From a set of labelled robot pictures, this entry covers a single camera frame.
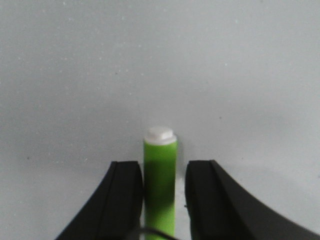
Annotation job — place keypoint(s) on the green pen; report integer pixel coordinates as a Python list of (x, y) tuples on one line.
[(160, 150)]

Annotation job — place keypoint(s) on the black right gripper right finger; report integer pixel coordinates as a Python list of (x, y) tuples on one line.
[(219, 208)]

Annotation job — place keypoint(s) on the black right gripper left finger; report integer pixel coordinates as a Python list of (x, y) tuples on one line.
[(114, 210)]

